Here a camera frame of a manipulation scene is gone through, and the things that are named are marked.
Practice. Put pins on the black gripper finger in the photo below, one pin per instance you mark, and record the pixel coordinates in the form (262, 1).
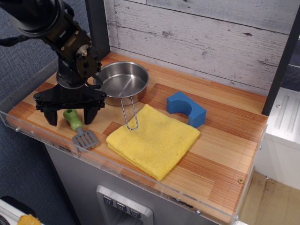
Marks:
(51, 117)
(90, 114)

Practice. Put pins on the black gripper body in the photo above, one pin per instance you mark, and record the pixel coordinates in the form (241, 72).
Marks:
(70, 96)

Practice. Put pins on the green handled grey toy spatula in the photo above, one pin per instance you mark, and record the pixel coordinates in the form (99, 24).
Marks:
(84, 138)

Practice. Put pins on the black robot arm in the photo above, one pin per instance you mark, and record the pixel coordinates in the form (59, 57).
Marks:
(78, 60)

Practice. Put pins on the grey toy cabinet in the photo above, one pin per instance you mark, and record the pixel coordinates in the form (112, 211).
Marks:
(80, 180)

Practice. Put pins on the yellow folded cloth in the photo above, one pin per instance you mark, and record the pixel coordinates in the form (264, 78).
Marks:
(157, 145)

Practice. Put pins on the blue arch shaped block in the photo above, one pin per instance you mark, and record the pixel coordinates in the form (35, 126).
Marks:
(181, 103)

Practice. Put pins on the silver dispenser button panel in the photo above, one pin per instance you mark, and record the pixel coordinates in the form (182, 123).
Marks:
(118, 209)

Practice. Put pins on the clear acrylic table guard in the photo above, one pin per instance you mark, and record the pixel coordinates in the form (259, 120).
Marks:
(211, 178)

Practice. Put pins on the white side unit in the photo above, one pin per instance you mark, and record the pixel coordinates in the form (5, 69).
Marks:
(278, 156)

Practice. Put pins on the stainless steel pot wire handle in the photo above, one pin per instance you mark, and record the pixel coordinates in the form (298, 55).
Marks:
(125, 83)

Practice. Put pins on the dark right vertical post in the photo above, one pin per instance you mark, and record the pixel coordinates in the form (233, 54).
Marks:
(283, 64)

